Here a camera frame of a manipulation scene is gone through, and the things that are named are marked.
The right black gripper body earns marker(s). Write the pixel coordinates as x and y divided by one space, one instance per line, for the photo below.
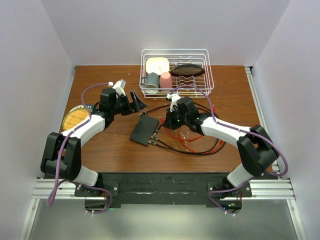
180 120

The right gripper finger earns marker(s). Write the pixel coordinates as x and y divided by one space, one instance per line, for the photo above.
169 114
167 124

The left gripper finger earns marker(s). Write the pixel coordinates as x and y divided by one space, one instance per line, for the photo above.
135 99
137 107

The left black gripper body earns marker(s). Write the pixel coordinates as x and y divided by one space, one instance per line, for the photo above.
122 106

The black network switch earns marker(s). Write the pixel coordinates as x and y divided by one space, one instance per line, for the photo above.
144 130

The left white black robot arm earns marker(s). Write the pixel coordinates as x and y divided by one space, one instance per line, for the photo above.
62 156

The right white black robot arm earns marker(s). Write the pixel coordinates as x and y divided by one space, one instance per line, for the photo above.
254 145

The grey mug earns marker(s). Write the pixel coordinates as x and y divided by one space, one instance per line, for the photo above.
151 81

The pink cup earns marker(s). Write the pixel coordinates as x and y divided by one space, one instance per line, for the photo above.
165 81

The cream square plate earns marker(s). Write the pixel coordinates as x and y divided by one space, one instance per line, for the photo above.
157 65

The dark brown oval bowl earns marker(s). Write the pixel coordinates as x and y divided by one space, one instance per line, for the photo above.
187 70

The round yellow green coaster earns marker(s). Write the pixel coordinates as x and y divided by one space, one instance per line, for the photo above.
73 117

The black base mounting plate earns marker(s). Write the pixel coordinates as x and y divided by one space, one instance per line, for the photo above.
166 188

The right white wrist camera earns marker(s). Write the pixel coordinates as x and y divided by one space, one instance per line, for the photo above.
173 99

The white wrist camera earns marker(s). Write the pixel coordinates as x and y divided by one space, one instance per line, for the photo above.
119 87
173 99

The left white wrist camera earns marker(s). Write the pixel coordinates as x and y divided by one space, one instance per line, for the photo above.
119 87

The white wire dish rack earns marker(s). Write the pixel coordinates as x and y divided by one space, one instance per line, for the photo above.
189 87

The aluminium frame rail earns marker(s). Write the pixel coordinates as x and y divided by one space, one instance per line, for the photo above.
271 214

